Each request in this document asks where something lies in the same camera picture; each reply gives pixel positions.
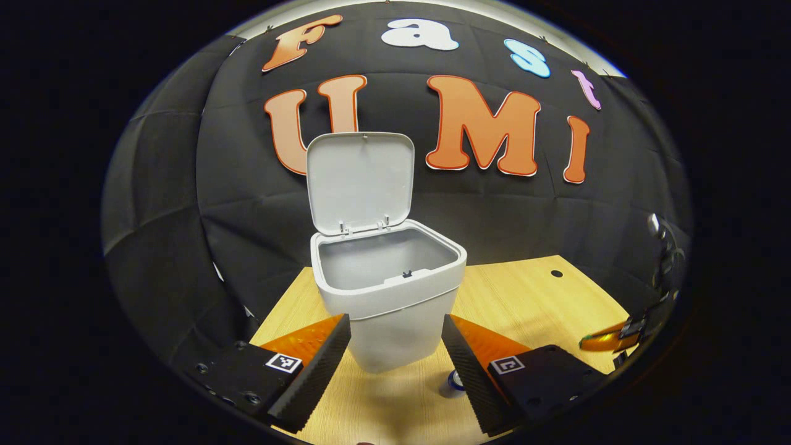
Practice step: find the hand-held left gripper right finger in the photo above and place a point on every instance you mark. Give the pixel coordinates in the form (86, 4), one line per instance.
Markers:
(466, 371)

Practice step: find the black backdrop cloth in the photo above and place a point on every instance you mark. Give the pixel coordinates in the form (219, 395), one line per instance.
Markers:
(525, 216)

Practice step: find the silver blue pop can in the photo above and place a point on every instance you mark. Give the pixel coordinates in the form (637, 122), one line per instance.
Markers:
(453, 384)

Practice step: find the white desktop garbage bin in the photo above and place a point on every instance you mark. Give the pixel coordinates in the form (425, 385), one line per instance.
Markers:
(395, 309)

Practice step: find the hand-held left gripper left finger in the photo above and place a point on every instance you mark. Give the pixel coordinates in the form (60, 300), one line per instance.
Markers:
(321, 371)

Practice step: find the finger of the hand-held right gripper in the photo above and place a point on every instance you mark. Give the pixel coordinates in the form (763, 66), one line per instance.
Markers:
(602, 341)

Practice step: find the wooden desktop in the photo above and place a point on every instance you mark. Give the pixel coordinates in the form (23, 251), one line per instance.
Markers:
(525, 296)

